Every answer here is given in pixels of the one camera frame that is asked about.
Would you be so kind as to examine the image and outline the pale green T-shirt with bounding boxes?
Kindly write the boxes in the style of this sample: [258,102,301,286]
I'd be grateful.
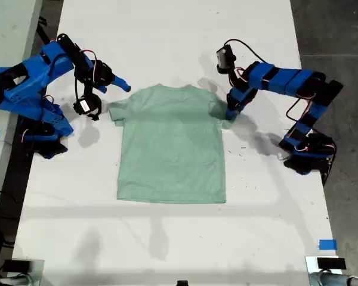
[108,84,235,204]

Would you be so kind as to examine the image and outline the black metal bar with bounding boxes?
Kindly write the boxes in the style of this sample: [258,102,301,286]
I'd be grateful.
[37,16,55,56]

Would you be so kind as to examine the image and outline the pale side table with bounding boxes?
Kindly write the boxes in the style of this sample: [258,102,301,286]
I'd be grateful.
[0,0,44,236]

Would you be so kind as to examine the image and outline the black table clamp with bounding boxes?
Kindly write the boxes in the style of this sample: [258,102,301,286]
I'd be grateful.
[320,156,337,188]

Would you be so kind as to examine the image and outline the shiny metal plate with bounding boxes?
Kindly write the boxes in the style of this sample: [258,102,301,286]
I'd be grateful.
[304,255,340,286]
[11,258,45,286]

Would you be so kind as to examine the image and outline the small black box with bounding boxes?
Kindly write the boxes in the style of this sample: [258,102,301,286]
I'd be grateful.
[2,260,30,272]
[317,257,346,271]

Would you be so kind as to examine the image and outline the black camera stalk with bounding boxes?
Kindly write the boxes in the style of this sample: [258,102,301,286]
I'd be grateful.
[226,67,242,90]
[84,80,101,122]

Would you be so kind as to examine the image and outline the black camera box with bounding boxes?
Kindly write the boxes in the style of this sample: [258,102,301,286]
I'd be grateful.
[73,95,101,116]
[216,44,237,74]

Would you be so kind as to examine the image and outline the grey hose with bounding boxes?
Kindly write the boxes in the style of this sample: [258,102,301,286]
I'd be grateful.
[0,273,33,286]
[308,271,358,286]

